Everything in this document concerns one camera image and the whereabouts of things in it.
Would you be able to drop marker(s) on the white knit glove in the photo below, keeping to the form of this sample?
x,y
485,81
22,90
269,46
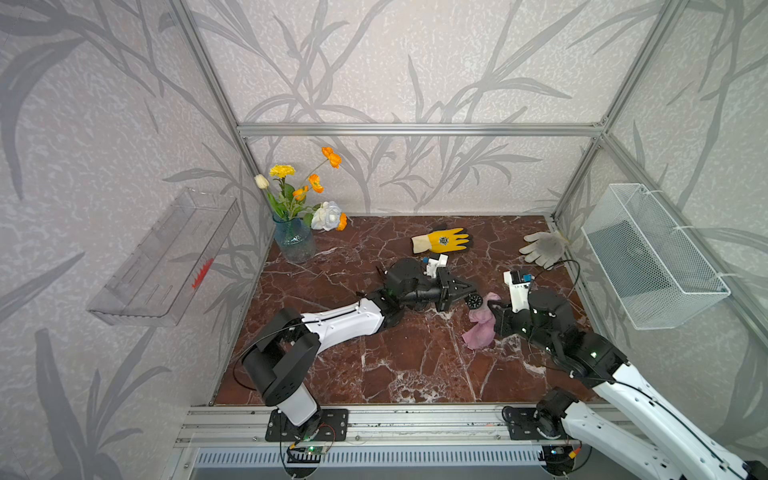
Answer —
x,y
544,249

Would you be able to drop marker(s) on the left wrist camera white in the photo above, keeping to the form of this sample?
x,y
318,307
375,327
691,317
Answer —
x,y
433,264

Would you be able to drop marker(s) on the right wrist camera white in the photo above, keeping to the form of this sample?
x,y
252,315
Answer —
x,y
518,283

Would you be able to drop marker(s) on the right circuit board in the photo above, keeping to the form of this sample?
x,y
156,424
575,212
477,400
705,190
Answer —
x,y
559,460

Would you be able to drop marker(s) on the left circuit board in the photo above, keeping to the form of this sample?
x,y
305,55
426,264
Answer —
x,y
311,454

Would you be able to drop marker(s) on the blue glass vase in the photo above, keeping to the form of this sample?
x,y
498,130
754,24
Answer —
x,y
294,239

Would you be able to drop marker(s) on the clear plastic wall tray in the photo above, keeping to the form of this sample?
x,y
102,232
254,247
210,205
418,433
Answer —
x,y
159,279

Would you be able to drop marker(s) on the yellow black work glove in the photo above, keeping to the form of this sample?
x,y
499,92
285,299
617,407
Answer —
x,y
442,241

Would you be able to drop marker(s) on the aluminium front rail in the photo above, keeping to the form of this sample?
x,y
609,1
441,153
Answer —
x,y
366,425

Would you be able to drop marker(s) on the pink fluffy cloth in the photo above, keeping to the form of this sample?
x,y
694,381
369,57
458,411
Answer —
x,y
482,334

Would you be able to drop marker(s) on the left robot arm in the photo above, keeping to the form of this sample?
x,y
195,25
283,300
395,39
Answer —
x,y
278,361

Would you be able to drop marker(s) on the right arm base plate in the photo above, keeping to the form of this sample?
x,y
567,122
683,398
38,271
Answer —
x,y
522,423

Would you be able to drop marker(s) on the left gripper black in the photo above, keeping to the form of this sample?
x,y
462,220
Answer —
x,y
444,291

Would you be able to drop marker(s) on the aluminium frame crossbar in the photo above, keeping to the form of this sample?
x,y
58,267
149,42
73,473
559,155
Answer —
x,y
420,129

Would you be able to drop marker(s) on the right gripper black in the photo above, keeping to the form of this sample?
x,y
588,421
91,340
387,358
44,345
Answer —
x,y
502,316

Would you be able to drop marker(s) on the artificial flower bouquet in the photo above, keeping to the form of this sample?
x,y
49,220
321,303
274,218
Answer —
x,y
291,210

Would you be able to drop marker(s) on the circuit board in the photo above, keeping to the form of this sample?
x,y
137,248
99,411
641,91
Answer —
x,y
559,460
311,454

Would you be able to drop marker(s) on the white wire mesh basket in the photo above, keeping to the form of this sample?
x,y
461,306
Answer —
x,y
659,275

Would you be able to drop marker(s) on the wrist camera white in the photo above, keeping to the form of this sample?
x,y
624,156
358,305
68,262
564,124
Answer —
x,y
433,264
518,283

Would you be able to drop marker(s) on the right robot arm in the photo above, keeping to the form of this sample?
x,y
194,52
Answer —
x,y
672,447

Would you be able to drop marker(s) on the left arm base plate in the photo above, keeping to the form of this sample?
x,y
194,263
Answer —
x,y
327,425

